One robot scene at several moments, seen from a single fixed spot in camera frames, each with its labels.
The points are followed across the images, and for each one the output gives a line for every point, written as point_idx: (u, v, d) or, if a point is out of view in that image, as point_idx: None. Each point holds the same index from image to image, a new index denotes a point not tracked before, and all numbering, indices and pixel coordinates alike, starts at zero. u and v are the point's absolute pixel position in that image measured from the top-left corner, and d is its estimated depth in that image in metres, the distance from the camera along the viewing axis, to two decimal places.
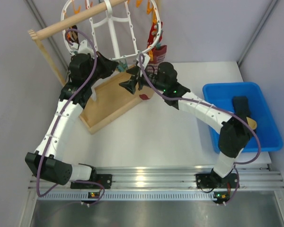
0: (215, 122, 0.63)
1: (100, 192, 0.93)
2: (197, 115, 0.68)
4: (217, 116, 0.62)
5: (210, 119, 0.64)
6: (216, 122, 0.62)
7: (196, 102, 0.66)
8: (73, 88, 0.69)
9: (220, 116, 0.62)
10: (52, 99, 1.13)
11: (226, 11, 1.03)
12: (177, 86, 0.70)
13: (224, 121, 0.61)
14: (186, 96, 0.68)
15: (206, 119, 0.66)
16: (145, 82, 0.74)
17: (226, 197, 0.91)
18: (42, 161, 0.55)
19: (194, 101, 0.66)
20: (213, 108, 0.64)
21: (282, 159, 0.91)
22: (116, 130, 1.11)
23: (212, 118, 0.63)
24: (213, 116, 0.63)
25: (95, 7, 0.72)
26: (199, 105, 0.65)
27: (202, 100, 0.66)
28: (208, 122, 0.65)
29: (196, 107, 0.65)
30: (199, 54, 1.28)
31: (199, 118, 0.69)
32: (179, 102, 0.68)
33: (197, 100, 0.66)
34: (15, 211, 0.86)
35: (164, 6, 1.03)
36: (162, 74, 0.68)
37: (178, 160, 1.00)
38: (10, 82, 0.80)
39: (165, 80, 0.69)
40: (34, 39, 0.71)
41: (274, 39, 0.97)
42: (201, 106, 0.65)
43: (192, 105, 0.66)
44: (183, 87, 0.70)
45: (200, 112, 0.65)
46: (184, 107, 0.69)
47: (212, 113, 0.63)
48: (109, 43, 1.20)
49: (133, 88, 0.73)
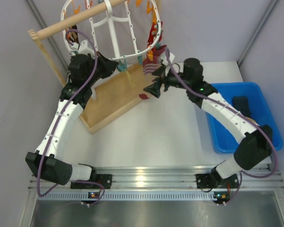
0: (236, 130, 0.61)
1: (100, 192, 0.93)
2: (218, 119, 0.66)
4: (241, 124, 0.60)
5: (233, 126, 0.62)
6: (238, 131, 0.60)
7: (221, 106, 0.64)
8: (73, 89, 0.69)
9: (244, 126, 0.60)
10: (52, 99, 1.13)
11: (226, 10, 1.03)
12: (203, 84, 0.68)
13: (248, 132, 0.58)
14: (211, 96, 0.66)
15: (227, 125, 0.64)
16: (170, 82, 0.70)
17: (226, 197, 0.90)
18: (42, 161, 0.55)
19: (220, 104, 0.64)
20: (238, 115, 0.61)
21: (282, 159, 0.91)
22: (117, 130, 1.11)
23: (235, 126, 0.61)
24: (237, 124, 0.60)
25: (95, 7, 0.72)
26: (224, 109, 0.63)
27: (228, 105, 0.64)
28: (230, 128, 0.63)
29: (221, 110, 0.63)
30: (199, 54, 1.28)
31: (221, 122, 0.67)
32: (204, 101, 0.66)
33: (223, 104, 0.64)
34: (15, 211, 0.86)
35: (163, 6, 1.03)
36: (187, 69, 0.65)
37: (178, 160, 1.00)
38: (10, 82, 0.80)
39: (191, 76, 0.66)
40: (34, 39, 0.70)
41: (274, 39, 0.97)
42: (226, 110, 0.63)
43: (217, 108, 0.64)
44: (210, 85, 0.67)
45: (225, 117, 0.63)
46: (208, 107, 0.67)
47: (236, 120, 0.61)
48: (109, 43, 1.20)
49: (157, 91, 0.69)
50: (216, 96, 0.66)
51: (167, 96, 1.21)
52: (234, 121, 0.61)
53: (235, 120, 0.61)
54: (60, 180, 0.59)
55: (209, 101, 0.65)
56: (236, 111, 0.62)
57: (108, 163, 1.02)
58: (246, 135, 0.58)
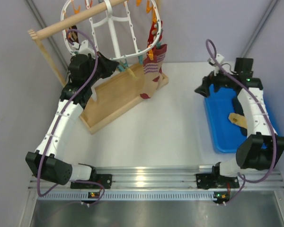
0: (252, 126, 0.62)
1: (100, 192, 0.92)
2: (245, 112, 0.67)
4: (261, 124, 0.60)
5: (252, 121, 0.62)
6: (253, 126, 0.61)
7: (254, 101, 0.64)
8: (73, 89, 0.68)
9: (261, 126, 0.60)
10: (52, 99, 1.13)
11: (226, 10, 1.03)
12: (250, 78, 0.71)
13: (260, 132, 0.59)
14: (251, 90, 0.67)
15: (248, 119, 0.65)
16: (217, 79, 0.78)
17: (226, 197, 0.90)
18: (42, 161, 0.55)
19: (253, 99, 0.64)
20: (263, 116, 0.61)
21: (282, 159, 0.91)
22: (117, 130, 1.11)
23: (254, 123, 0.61)
24: (256, 121, 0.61)
25: (95, 7, 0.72)
26: (255, 104, 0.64)
27: (261, 103, 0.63)
28: (249, 123, 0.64)
29: (251, 104, 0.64)
30: (199, 54, 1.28)
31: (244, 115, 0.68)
32: (242, 91, 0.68)
33: (256, 100, 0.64)
34: (15, 211, 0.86)
35: (163, 6, 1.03)
36: (238, 62, 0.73)
37: (178, 160, 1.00)
38: (10, 81, 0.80)
39: (238, 69, 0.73)
40: (34, 39, 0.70)
41: (274, 39, 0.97)
42: (256, 107, 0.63)
43: (249, 101, 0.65)
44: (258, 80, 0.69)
45: (250, 110, 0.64)
46: (243, 99, 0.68)
47: (257, 119, 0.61)
48: (109, 43, 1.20)
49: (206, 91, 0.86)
50: (255, 92, 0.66)
51: (167, 96, 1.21)
52: (255, 118, 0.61)
53: (257, 118, 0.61)
54: (60, 180, 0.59)
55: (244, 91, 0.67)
56: (264, 112, 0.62)
57: (108, 163, 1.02)
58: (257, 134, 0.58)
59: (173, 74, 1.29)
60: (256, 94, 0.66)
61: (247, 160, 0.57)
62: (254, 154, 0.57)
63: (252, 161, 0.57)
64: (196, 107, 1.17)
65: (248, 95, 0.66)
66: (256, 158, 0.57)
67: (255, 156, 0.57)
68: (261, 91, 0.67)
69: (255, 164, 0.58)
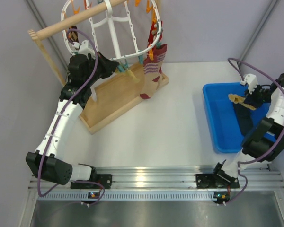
0: (270, 114, 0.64)
1: (100, 192, 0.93)
2: (271, 105, 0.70)
4: (276, 114, 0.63)
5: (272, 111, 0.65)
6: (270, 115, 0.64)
7: (283, 98, 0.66)
8: (73, 89, 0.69)
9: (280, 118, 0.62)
10: (52, 99, 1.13)
11: (225, 11, 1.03)
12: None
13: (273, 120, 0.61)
14: None
15: (270, 109, 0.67)
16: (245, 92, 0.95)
17: (226, 197, 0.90)
18: (42, 161, 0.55)
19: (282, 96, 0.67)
20: None
21: (282, 159, 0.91)
22: (116, 130, 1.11)
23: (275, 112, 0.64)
24: (275, 111, 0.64)
25: (95, 7, 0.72)
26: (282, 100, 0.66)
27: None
28: (269, 112, 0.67)
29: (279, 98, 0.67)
30: (199, 54, 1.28)
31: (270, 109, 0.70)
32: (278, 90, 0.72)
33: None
34: (15, 211, 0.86)
35: (163, 6, 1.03)
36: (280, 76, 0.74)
37: (178, 161, 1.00)
38: (10, 82, 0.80)
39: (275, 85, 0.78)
40: (34, 39, 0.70)
41: (274, 40, 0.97)
42: (282, 101, 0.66)
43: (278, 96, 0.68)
44: None
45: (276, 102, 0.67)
46: (275, 95, 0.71)
47: (278, 110, 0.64)
48: (109, 44, 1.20)
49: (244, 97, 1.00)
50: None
51: (167, 96, 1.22)
52: (276, 109, 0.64)
53: (278, 109, 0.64)
54: (61, 180, 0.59)
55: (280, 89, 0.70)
56: None
57: (109, 163, 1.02)
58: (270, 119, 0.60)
59: (172, 74, 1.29)
60: None
61: (248, 142, 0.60)
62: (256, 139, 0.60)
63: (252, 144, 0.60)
64: (197, 107, 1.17)
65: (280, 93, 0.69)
66: (258, 142, 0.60)
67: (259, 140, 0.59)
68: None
69: (254, 147, 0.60)
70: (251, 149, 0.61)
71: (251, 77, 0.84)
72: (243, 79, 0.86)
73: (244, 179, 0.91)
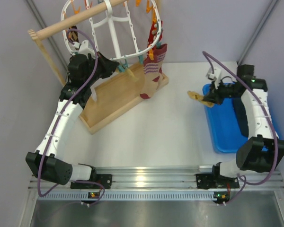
0: (254, 128, 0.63)
1: (100, 192, 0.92)
2: (247, 113, 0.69)
4: (261, 127, 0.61)
5: (253, 123, 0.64)
6: (254, 129, 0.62)
7: (257, 103, 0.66)
8: (73, 89, 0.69)
9: (265, 130, 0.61)
10: (52, 100, 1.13)
11: (225, 11, 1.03)
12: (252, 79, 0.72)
13: (261, 135, 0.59)
14: (255, 91, 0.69)
15: (251, 121, 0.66)
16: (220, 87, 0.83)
17: (226, 197, 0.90)
18: (42, 161, 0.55)
19: (256, 100, 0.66)
20: (267, 118, 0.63)
21: (282, 159, 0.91)
22: (116, 130, 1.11)
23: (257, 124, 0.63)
24: (257, 124, 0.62)
25: (95, 7, 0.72)
26: (258, 106, 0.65)
27: (265, 106, 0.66)
28: (251, 125, 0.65)
29: (255, 105, 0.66)
30: (199, 54, 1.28)
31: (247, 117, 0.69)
32: (246, 92, 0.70)
33: (259, 102, 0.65)
34: (15, 211, 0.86)
35: (164, 6, 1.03)
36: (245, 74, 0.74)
37: (177, 161, 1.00)
38: (10, 82, 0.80)
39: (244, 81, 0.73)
40: (34, 39, 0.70)
41: (274, 39, 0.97)
42: (259, 109, 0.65)
43: (252, 103, 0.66)
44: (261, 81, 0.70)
45: (253, 112, 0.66)
46: (246, 100, 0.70)
47: (260, 122, 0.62)
48: (109, 44, 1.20)
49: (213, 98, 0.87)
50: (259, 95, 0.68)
51: (167, 96, 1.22)
52: (257, 121, 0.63)
53: (259, 120, 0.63)
54: (61, 180, 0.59)
55: (249, 92, 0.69)
56: (267, 114, 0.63)
57: (109, 163, 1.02)
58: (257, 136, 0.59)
59: (172, 74, 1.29)
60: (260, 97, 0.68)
61: (246, 162, 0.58)
62: (253, 157, 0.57)
63: (251, 163, 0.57)
64: (197, 107, 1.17)
65: (251, 97, 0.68)
66: (257, 161, 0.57)
67: (256, 158, 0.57)
68: (265, 93, 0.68)
69: (255, 166, 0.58)
70: (252, 168, 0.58)
71: (218, 70, 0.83)
72: (208, 73, 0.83)
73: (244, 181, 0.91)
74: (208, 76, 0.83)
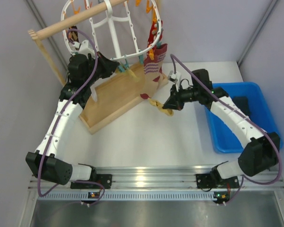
0: (242, 134, 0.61)
1: (100, 192, 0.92)
2: (226, 122, 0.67)
4: (248, 129, 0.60)
5: (239, 130, 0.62)
6: (244, 135, 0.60)
7: (230, 109, 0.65)
8: (72, 89, 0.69)
9: (252, 131, 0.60)
10: (52, 100, 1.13)
11: (225, 11, 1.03)
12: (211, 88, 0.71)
13: (253, 138, 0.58)
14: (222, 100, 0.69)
15: (234, 129, 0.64)
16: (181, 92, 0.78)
17: (226, 197, 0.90)
18: (42, 161, 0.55)
19: (229, 108, 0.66)
20: (246, 119, 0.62)
21: (283, 159, 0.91)
22: (116, 130, 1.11)
23: (242, 130, 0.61)
24: (243, 128, 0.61)
25: (95, 7, 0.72)
26: (233, 112, 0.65)
27: (237, 109, 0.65)
28: (236, 133, 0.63)
29: (230, 113, 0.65)
30: (199, 54, 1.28)
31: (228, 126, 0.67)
32: (214, 104, 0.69)
33: (231, 108, 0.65)
34: (15, 211, 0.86)
35: (164, 6, 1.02)
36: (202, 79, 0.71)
37: (178, 161, 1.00)
38: (10, 82, 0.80)
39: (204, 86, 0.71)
40: (34, 39, 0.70)
41: (274, 40, 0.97)
42: (235, 114, 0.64)
43: (226, 112, 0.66)
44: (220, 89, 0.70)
45: (232, 120, 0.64)
46: (217, 111, 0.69)
47: (244, 126, 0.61)
48: (109, 44, 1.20)
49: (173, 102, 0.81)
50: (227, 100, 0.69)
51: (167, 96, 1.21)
52: (241, 127, 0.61)
53: (242, 125, 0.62)
54: (61, 180, 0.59)
55: (218, 102, 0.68)
56: (244, 116, 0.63)
57: (109, 163, 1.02)
58: (251, 140, 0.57)
59: None
60: (229, 102, 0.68)
61: (255, 169, 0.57)
62: (259, 161, 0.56)
63: (259, 167, 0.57)
64: (197, 107, 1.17)
65: (222, 105, 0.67)
66: (262, 162, 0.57)
67: (261, 160, 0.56)
68: (230, 98, 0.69)
69: (262, 167, 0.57)
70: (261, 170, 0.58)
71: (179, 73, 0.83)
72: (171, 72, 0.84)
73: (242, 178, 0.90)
74: (170, 79, 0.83)
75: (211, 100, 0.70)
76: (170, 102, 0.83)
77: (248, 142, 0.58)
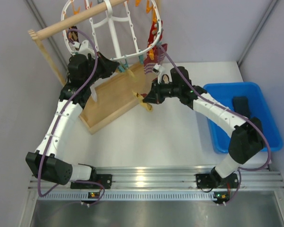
0: (226, 125, 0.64)
1: (100, 192, 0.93)
2: (210, 117, 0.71)
4: (230, 119, 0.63)
5: (223, 121, 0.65)
6: (227, 125, 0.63)
7: (211, 104, 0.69)
8: (72, 89, 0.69)
9: (234, 119, 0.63)
10: (52, 100, 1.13)
11: (225, 11, 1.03)
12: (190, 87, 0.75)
13: (237, 126, 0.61)
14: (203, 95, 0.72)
15: (218, 121, 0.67)
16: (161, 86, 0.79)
17: (226, 197, 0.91)
18: (42, 161, 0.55)
19: (209, 102, 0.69)
20: (227, 110, 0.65)
21: (283, 159, 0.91)
22: (116, 130, 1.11)
23: (226, 120, 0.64)
24: (226, 119, 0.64)
25: (95, 7, 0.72)
26: (214, 106, 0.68)
27: (217, 102, 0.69)
28: (221, 124, 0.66)
29: (211, 107, 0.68)
30: (199, 54, 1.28)
31: (213, 120, 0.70)
32: (195, 102, 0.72)
33: (212, 102, 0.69)
34: (15, 211, 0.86)
35: (164, 6, 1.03)
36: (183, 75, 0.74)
37: (178, 161, 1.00)
38: (10, 82, 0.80)
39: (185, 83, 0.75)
40: (34, 39, 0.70)
41: (274, 39, 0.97)
42: (216, 108, 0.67)
43: (207, 106, 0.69)
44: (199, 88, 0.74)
45: (214, 113, 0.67)
46: (199, 109, 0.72)
47: (226, 116, 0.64)
48: (109, 44, 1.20)
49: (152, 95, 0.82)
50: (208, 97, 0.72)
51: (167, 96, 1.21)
52: (224, 118, 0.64)
53: (224, 116, 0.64)
54: (61, 180, 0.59)
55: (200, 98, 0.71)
56: (225, 108, 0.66)
57: (109, 163, 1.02)
58: (235, 128, 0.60)
59: None
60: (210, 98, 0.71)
61: (245, 154, 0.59)
62: (246, 146, 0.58)
63: (249, 152, 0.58)
64: None
65: (203, 101, 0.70)
66: (250, 147, 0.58)
67: (248, 145, 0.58)
68: (209, 94, 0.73)
69: (252, 153, 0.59)
70: (251, 155, 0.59)
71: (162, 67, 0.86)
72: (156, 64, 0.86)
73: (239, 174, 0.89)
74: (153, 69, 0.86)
75: (191, 99, 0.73)
76: (150, 94, 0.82)
77: (233, 131, 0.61)
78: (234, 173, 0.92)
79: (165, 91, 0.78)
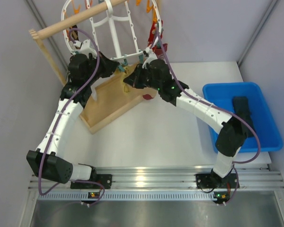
0: (214, 121, 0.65)
1: (100, 192, 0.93)
2: (195, 113, 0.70)
4: (217, 115, 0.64)
5: (209, 117, 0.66)
6: (215, 121, 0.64)
7: (195, 100, 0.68)
8: (73, 88, 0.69)
9: (219, 116, 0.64)
10: (52, 99, 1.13)
11: (225, 11, 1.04)
12: (172, 82, 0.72)
13: (224, 122, 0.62)
14: (186, 91, 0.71)
15: (205, 117, 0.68)
16: (143, 72, 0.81)
17: (226, 197, 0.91)
18: (43, 159, 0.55)
19: (193, 99, 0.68)
20: (212, 107, 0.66)
21: (282, 159, 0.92)
22: (116, 130, 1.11)
23: (212, 117, 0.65)
24: (212, 116, 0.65)
25: (95, 7, 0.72)
26: (198, 103, 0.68)
27: (201, 99, 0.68)
28: (208, 120, 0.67)
29: (196, 104, 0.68)
30: (199, 54, 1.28)
31: (199, 116, 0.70)
32: (178, 100, 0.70)
33: (196, 99, 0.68)
34: (15, 212, 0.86)
35: (164, 6, 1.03)
36: (165, 70, 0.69)
37: (178, 161, 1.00)
38: (10, 82, 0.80)
39: (164, 78, 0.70)
40: (35, 39, 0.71)
41: (274, 40, 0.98)
42: (201, 104, 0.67)
43: (190, 103, 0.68)
44: (181, 83, 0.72)
45: (199, 110, 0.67)
46: (183, 105, 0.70)
47: (212, 113, 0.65)
48: (110, 43, 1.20)
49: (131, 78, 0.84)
50: (191, 92, 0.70)
51: None
52: (210, 113, 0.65)
53: (209, 112, 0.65)
54: (62, 179, 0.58)
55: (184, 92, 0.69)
56: (209, 104, 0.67)
57: (108, 162, 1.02)
58: (223, 125, 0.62)
59: None
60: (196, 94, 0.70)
61: (233, 147, 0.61)
62: (233, 139, 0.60)
63: (235, 143, 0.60)
64: None
65: (187, 97, 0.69)
66: (235, 139, 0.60)
67: (234, 138, 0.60)
68: (191, 90, 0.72)
69: (239, 144, 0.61)
70: (237, 147, 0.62)
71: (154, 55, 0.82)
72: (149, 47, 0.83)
73: (237, 173, 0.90)
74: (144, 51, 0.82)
75: (174, 95, 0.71)
76: (130, 76, 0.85)
77: (221, 128, 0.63)
78: (233, 173, 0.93)
79: (144, 76, 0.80)
